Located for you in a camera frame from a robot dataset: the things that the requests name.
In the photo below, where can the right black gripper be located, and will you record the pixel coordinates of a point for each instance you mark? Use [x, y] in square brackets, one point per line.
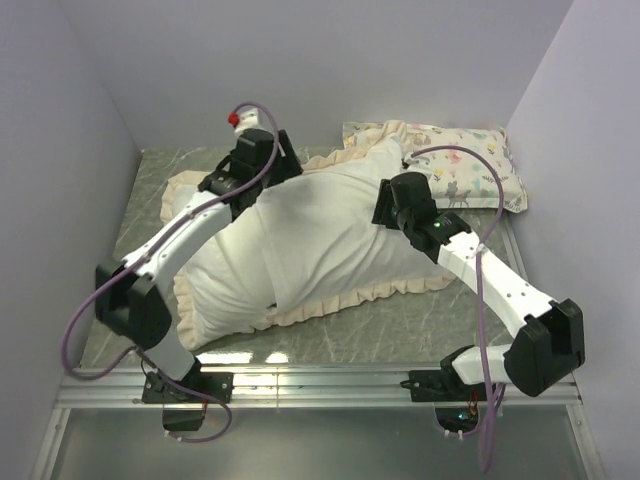
[381, 212]

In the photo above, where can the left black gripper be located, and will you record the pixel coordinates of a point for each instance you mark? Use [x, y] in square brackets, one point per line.
[288, 165]

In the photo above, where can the grey pillowcase with cream ruffle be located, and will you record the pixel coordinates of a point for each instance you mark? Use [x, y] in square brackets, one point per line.
[310, 305]

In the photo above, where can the white pillow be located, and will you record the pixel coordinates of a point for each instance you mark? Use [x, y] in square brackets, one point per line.
[310, 235]

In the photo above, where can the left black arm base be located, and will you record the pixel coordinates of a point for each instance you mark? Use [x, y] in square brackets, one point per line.
[185, 404]

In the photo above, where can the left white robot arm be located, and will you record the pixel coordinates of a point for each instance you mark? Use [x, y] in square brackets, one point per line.
[130, 292]

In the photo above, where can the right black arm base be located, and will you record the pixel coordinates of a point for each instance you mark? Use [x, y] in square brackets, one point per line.
[445, 386]

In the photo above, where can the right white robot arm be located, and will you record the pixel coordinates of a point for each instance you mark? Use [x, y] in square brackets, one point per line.
[547, 335]

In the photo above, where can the floral patterned pillow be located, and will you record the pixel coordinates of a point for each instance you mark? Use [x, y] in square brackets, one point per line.
[459, 180]

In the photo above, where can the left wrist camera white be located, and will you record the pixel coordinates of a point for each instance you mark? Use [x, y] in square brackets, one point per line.
[246, 120]

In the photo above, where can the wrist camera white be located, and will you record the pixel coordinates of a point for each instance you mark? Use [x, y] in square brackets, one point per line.
[420, 164]
[246, 120]

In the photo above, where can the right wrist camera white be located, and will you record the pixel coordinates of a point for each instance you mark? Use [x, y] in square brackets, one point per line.
[420, 164]

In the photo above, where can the aluminium front rail frame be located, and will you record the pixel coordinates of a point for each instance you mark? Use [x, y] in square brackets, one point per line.
[288, 386]

